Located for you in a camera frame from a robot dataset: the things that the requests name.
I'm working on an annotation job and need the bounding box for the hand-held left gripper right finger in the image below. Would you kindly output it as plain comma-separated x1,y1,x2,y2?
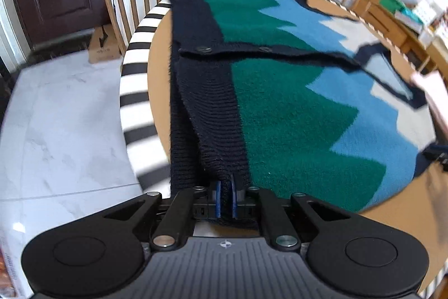
229,179,351,250

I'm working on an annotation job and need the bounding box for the round table with striped rim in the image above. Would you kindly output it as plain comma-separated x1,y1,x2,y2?
120,0,448,299

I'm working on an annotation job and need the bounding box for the wooden side table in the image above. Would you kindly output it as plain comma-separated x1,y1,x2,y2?
350,0,448,76

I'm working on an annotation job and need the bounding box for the printed packaging bag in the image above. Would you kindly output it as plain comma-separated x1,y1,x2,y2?
0,232,22,299

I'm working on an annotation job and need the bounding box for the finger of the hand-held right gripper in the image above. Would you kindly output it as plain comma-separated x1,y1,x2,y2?
423,141,448,174

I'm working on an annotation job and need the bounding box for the cardboard box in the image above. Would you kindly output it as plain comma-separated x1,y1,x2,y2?
87,24,127,64

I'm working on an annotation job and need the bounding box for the navy green blue knit cardigan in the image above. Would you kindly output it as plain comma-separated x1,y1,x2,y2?
164,0,439,227

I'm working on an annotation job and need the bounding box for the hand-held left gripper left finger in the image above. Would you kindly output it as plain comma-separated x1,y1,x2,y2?
101,180,225,250

